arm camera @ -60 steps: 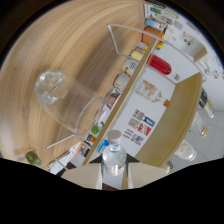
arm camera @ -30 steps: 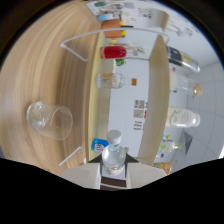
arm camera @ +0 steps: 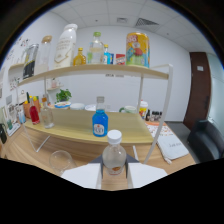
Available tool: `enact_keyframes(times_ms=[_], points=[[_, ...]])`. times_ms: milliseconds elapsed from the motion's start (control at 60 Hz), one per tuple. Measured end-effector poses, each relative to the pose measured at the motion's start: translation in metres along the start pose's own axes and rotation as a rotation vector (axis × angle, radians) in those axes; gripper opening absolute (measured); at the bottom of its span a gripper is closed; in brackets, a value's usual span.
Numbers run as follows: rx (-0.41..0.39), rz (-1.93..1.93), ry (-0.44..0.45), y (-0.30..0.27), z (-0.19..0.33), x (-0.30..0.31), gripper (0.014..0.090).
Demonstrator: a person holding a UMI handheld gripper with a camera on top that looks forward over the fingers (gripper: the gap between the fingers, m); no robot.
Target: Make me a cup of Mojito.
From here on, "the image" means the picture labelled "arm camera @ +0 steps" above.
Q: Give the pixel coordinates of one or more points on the clear bottle with red label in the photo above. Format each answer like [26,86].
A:
[114,156]

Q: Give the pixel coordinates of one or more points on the slim blue bottle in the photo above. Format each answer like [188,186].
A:
[106,57]

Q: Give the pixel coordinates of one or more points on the red and white carton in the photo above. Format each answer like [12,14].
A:
[120,59]

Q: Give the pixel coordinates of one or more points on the yellow colourful drink can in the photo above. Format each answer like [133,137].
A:
[137,50]

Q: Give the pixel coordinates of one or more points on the clear bottle with orange cap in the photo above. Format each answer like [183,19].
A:
[47,116]

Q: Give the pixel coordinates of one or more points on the amber glass bottle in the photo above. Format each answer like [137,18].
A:
[79,59]

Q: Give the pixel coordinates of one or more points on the blue and white cup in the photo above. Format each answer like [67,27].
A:
[22,117]

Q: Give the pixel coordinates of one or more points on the blue liquid glass bottle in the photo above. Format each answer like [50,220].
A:
[100,125]

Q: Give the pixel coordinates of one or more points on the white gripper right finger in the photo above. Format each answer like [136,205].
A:
[146,173]

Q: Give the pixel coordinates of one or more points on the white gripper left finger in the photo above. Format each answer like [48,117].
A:
[83,175]

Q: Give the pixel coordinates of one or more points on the clear drinking glass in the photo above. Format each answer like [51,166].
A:
[61,161]

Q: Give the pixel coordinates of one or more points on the dark small bottle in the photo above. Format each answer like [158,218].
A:
[147,115]

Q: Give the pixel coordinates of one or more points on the white zip pouch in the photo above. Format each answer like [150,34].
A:
[173,146]

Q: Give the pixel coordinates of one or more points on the orange patterned mat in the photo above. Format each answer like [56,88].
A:
[160,126]

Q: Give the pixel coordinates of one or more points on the wooden wall shelf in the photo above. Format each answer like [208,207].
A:
[16,66]

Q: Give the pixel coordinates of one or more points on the green and white mug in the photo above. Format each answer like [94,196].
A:
[128,109]

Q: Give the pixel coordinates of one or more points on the ceiling air vent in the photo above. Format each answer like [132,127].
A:
[146,22]

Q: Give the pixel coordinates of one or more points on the white tray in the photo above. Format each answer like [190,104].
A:
[13,128]

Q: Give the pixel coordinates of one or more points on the glass jar with cork lid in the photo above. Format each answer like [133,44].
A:
[43,56]

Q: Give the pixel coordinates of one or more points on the orange pot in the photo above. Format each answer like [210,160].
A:
[26,108]

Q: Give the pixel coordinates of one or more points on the wooden two-tier shelf rack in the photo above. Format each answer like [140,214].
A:
[73,125]

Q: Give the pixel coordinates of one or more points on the red liquid glass bottle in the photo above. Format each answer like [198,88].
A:
[34,115]

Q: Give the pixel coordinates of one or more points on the black chair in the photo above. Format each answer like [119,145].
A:
[206,140]

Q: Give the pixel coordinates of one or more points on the clear bottle with green cap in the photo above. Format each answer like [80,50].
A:
[96,51]

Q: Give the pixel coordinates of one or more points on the black kettle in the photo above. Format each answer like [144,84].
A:
[2,133]

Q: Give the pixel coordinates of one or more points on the large white milk bottle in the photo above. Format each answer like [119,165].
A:
[65,46]

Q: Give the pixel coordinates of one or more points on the small spice jar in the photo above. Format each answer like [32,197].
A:
[153,116]

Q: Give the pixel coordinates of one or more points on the green potted plant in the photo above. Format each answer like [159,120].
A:
[63,95]

